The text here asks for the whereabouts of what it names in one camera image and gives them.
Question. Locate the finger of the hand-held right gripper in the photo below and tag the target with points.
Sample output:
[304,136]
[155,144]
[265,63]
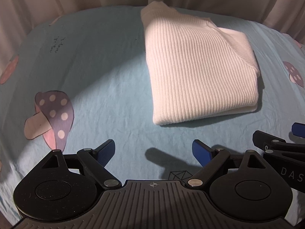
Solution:
[299,129]
[262,138]

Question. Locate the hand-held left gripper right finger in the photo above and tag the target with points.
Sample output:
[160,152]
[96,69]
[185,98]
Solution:
[202,152]

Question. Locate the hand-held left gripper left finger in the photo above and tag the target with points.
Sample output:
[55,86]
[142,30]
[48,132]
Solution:
[106,152]

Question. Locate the white ribbed knit sweater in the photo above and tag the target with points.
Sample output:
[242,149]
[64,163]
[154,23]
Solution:
[197,69]

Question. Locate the light blue mushroom-print bed sheet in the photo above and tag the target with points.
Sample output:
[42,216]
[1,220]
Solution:
[95,76]

